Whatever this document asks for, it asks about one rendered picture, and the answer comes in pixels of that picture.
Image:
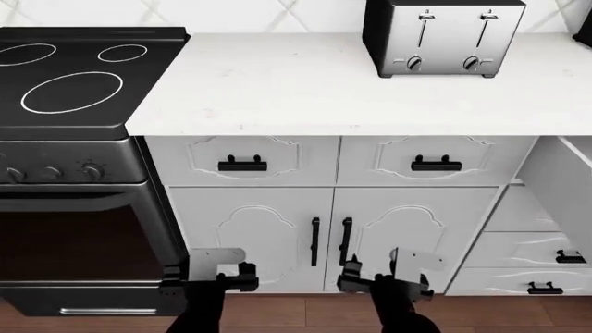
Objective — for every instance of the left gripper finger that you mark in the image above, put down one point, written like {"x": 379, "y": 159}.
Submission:
{"x": 249, "y": 275}
{"x": 172, "y": 281}

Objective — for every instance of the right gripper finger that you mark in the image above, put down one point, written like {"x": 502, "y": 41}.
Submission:
{"x": 425, "y": 286}
{"x": 350, "y": 272}

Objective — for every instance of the white narrow drawer front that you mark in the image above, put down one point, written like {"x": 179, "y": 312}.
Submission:
{"x": 509, "y": 251}
{"x": 490, "y": 282}

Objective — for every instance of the open white cabinet door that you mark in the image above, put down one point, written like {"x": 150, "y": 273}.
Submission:
{"x": 555, "y": 180}

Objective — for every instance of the oven door with glass window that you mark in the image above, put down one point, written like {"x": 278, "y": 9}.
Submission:
{"x": 69, "y": 239}

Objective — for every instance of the round black stove knob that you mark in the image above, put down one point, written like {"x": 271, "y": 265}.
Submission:
{"x": 93, "y": 171}
{"x": 14, "y": 175}
{"x": 52, "y": 172}

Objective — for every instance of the black electric stove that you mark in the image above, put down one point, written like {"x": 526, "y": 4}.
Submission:
{"x": 83, "y": 118}

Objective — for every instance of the silver black four-slot toaster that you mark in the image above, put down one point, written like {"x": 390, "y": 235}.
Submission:
{"x": 444, "y": 38}

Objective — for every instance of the black countertop appliance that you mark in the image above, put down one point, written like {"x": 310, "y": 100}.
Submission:
{"x": 584, "y": 31}

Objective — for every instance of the grey left camera mount plate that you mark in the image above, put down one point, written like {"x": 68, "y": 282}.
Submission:
{"x": 213, "y": 260}

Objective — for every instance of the grey camera mount plate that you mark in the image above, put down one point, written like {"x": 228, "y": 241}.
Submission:
{"x": 416, "y": 262}
{"x": 213, "y": 260}

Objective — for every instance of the grey right camera mount plate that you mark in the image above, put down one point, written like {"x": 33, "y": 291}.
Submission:
{"x": 416, "y": 262}

